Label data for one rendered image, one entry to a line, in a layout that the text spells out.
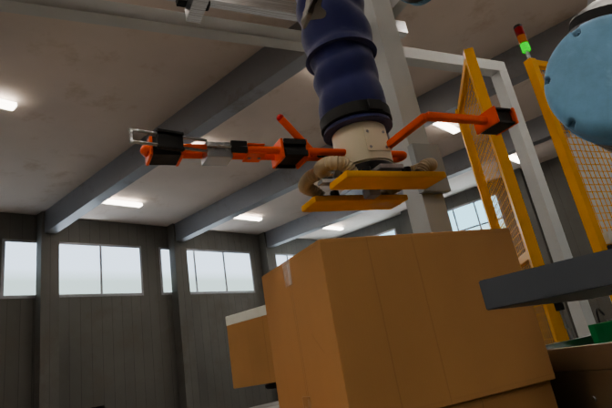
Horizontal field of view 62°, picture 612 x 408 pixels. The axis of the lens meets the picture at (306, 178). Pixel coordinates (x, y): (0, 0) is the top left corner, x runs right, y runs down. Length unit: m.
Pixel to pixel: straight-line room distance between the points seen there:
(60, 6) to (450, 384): 3.30
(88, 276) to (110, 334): 1.15
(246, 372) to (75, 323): 7.35
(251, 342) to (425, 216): 1.20
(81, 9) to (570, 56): 3.41
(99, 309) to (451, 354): 9.38
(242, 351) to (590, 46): 2.60
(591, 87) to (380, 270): 0.68
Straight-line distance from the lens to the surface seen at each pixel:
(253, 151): 1.37
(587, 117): 0.71
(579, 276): 0.69
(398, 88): 3.23
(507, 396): 1.41
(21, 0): 3.84
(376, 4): 3.58
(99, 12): 3.85
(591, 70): 0.72
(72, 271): 10.28
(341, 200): 1.52
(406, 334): 1.23
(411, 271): 1.27
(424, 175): 1.47
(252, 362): 2.97
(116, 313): 10.51
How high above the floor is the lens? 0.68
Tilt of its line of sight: 20 degrees up
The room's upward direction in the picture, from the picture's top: 10 degrees counter-clockwise
